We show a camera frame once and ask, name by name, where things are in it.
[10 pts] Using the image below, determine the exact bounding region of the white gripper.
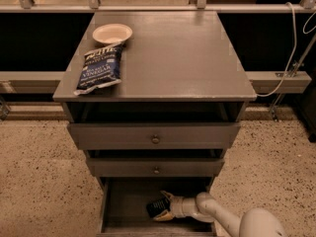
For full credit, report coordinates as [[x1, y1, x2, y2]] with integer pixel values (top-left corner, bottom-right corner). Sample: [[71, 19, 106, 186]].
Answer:
[[153, 191, 198, 222]]

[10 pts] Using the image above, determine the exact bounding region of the dark blue rxbar wrapper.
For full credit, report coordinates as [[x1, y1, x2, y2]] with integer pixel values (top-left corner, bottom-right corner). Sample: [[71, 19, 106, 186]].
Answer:
[[146, 197, 170, 218]]

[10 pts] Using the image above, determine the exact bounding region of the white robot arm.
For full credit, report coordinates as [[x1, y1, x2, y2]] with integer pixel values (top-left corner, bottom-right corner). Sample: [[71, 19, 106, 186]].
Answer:
[[146, 191, 288, 237]]

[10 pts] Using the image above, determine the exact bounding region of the grey open bottom drawer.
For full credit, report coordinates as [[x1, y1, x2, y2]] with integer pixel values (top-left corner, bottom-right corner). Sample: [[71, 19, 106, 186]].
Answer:
[[96, 178, 217, 237]]

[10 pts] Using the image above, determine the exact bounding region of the grey middle drawer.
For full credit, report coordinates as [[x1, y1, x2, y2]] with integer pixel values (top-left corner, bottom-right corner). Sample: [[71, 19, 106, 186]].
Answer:
[[87, 158, 224, 177]]

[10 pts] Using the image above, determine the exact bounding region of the grey wooden drawer cabinet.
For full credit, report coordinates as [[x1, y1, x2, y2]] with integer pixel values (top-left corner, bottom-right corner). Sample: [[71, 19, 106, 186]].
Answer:
[[52, 10, 258, 190]]

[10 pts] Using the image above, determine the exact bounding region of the grey top drawer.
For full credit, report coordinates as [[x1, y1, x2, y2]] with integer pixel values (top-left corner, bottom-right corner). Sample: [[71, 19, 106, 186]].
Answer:
[[68, 122, 240, 150]]

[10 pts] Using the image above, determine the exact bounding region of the round brass middle knob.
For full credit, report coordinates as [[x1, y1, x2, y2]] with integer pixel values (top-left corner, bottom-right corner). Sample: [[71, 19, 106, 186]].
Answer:
[[153, 167, 160, 175]]

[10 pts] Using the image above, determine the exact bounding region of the round brass knob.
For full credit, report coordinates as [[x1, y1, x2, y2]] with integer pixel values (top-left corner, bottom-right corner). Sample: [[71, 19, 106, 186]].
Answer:
[[151, 134, 160, 144], [153, 167, 160, 175]]

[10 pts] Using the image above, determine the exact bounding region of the round brass top knob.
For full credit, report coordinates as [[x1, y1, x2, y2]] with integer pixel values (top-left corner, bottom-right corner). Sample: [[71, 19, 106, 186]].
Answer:
[[151, 134, 160, 144]]

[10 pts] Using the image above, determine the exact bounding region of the blue salt vinegar chips bag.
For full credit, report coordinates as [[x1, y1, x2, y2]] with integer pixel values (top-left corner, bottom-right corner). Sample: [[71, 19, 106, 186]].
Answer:
[[74, 42, 123, 96]]

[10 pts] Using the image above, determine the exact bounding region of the white paper bowl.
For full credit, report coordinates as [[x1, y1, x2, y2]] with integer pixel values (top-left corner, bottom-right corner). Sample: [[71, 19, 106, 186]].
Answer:
[[93, 24, 132, 44]]

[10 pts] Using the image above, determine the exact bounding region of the metal railing frame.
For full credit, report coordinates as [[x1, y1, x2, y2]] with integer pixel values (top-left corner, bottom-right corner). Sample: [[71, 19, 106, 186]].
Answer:
[[0, 0, 315, 95]]

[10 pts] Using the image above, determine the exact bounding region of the white cable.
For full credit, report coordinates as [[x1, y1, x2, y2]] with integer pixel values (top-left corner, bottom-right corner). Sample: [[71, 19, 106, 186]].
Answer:
[[256, 1, 316, 99]]

